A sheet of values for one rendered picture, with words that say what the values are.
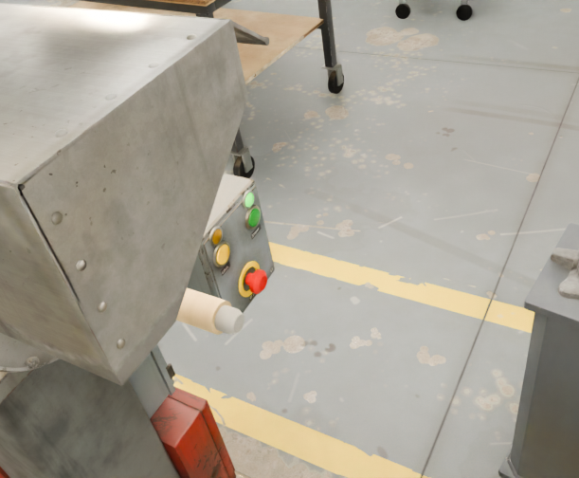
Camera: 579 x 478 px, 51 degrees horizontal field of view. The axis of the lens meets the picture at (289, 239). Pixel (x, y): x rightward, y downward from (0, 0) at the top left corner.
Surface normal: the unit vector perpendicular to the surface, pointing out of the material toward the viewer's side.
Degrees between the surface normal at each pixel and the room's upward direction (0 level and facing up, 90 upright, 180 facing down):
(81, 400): 90
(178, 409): 0
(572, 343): 90
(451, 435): 0
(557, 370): 90
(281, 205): 0
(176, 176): 90
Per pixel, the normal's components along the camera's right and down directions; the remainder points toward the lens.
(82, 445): 0.87, 0.22
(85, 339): -0.48, 0.63
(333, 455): -0.15, -0.75
